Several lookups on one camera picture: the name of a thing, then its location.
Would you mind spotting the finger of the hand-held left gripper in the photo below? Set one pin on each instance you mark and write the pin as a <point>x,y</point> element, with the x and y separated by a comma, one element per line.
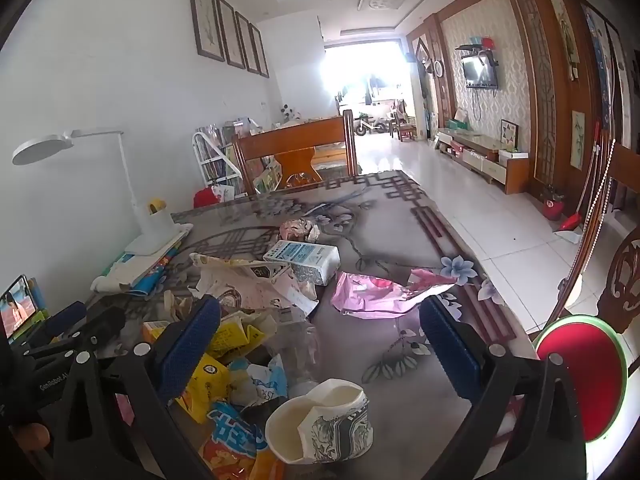
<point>65,319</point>
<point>106,325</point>

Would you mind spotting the small yellow toy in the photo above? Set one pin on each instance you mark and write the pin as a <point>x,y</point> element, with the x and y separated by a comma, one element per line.
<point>156,206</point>

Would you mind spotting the red basin with green rim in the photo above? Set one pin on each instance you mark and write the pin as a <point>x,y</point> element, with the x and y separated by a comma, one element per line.
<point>595,375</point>

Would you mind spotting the round wall mirror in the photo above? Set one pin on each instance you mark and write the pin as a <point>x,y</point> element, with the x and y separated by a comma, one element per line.
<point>438,68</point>

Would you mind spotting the row of children's books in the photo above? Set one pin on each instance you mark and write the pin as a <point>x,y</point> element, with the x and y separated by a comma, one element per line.
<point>260,172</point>

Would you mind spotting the small bamboo painting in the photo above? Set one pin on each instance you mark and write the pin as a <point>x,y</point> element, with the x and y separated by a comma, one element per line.
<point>578,140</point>

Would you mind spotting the blue orange snack bag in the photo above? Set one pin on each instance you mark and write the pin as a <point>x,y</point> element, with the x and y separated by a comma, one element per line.
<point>232,437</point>

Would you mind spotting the wall shelf with coloured items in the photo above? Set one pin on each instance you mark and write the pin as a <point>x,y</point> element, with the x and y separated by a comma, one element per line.
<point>477,45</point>

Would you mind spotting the tall flower painting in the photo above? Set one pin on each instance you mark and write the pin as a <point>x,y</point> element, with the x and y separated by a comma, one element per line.
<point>564,30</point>

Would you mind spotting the red dustpan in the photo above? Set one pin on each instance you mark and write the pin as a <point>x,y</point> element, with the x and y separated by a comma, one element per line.
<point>570,222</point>

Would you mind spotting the red bag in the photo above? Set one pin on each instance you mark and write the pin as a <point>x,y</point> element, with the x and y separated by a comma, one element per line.
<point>205,199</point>

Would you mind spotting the crushed white paper cup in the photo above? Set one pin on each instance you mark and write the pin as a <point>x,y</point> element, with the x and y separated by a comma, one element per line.
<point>340,430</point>

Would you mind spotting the small wooden chair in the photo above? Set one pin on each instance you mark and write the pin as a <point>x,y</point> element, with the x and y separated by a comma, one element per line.
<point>403,129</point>

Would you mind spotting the diamond wall decoration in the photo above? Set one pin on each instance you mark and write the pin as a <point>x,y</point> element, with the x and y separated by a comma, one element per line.
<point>422,55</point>

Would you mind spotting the small orange yellow box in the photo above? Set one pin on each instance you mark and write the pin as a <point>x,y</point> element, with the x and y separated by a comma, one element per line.
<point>154,331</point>

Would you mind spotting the plain wooden dining chair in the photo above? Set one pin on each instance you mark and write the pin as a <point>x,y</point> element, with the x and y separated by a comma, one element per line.
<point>300,166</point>

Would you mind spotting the blue white wrapper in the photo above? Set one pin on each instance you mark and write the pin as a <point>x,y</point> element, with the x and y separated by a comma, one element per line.
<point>267,382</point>

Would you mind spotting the yellow printed wrapper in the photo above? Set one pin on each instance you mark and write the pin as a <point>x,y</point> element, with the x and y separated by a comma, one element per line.
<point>235,335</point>

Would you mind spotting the dark framed wall picture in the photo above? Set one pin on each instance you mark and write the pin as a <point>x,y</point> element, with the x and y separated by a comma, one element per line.
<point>258,51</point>
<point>206,17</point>
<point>230,32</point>
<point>247,42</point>

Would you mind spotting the hanging wall scrolls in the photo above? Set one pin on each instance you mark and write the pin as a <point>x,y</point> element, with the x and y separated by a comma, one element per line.
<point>600,60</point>

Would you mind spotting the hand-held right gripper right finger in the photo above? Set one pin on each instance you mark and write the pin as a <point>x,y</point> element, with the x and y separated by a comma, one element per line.
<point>450,355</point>

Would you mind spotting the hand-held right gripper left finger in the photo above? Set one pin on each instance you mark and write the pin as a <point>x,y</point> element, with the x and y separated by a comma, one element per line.
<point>192,350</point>

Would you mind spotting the white child's bike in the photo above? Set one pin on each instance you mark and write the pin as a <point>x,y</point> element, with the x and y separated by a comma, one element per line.
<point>370,124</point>

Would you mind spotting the carved wooden dining chair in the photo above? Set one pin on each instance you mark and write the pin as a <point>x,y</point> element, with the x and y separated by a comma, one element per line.
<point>622,280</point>

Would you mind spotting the wall television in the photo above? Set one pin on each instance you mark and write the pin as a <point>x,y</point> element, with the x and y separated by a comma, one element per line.
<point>479,72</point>

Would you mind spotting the blue white milk carton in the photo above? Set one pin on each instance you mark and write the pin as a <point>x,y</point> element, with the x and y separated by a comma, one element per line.
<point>305,260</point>

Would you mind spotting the geometric framed picture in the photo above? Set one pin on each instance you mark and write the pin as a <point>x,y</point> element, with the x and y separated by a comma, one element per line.
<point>509,135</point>

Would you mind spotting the wooden bench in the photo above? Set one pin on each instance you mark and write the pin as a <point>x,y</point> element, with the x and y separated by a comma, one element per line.
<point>300,125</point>

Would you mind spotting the blue cover book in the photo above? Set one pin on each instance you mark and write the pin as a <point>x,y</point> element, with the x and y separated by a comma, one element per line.
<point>152,277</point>

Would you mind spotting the yellow snack bag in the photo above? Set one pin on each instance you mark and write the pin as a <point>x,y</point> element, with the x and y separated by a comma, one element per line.
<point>207,385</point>

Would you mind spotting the crumpled pinkish paper ball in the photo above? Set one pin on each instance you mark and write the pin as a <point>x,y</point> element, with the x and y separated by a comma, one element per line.
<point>297,230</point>

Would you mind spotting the wooden television cabinet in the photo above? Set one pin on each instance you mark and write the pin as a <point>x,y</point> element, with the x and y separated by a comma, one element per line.
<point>480,157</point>

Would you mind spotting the person's left hand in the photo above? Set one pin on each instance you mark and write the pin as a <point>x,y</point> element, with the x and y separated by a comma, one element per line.
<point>31,437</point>

